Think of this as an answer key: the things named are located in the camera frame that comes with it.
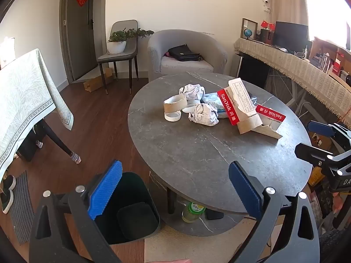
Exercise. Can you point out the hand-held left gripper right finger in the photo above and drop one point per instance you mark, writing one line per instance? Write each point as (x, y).
(244, 189)

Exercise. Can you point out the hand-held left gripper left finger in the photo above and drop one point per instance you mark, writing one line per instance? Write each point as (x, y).
(105, 189)

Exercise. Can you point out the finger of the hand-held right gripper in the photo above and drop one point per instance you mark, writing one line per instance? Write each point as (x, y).
(309, 149)
(319, 127)

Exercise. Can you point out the dark green trash bin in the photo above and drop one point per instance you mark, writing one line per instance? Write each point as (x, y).
(137, 189)

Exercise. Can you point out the small red white cardboard box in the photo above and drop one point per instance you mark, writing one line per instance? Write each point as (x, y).
(270, 115)

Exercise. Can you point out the large red white cardboard box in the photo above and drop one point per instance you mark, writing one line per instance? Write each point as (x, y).
(241, 98)

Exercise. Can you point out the brown cardboard tape roll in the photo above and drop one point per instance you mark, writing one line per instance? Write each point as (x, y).
(175, 104)

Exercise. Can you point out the white paper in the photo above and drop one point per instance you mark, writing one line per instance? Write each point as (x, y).
(193, 91)
(204, 115)

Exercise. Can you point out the person's left hand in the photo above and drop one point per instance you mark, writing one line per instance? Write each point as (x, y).
(171, 261)

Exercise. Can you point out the orange brown box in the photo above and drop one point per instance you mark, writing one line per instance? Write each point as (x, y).
(315, 176)

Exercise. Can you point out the black flat item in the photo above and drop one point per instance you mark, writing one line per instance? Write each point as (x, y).
(214, 214)

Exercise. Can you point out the striped table leg sock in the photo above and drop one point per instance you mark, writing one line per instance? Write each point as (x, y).
(39, 143)
(75, 159)

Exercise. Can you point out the green lid clear bottle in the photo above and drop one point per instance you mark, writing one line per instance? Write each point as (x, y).
(193, 211)

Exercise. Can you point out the grey round coffee table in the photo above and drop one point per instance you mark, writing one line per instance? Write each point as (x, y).
(197, 153)

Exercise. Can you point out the dark wooden dining table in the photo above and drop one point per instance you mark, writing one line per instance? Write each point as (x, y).
(56, 139)

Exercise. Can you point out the grey striped floor mat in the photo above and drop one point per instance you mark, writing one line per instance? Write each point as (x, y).
(23, 211)

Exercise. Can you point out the black storage box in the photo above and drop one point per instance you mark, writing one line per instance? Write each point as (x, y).
(30, 145)

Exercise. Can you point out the blue white plastic packet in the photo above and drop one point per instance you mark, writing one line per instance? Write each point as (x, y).
(215, 100)

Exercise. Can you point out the black monitor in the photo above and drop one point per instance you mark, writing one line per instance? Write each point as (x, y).
(291, 35)

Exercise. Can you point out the white paper strip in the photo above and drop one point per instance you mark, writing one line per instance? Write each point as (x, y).
(190, 109)

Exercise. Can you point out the black shoe white sole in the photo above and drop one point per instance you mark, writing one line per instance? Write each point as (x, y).
(6, 201)
(8, 182)

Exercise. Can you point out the flat cardboard box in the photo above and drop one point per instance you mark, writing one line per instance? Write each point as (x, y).
(94, 83)

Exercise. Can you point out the small red flags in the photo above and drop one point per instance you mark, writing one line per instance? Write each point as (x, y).
(268, 25)

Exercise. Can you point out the small blue globe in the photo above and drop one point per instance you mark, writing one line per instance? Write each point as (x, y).
(248, 33)

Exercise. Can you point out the pale green patterned tablecloth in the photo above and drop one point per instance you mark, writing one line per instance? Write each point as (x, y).
(24, 93)

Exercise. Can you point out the grey dining chair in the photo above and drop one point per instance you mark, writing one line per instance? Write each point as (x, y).
(120, 56)

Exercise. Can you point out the potted plant white pot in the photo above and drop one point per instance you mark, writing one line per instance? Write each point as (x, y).
(116, 46)

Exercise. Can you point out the pink cloth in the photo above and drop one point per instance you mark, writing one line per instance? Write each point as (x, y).
(167, 54)

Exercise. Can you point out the black bag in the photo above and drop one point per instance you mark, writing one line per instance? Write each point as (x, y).
(183, 52)

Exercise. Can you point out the grey door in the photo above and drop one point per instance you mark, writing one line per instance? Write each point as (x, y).
(81, 33)

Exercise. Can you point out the grey armchair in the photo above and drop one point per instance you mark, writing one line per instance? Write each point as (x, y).
(186, 37)

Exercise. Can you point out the wooden picture frame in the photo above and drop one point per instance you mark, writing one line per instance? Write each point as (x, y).
(253, 26)

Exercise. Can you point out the white security camera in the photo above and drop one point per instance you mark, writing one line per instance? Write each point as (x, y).
(266, 0)

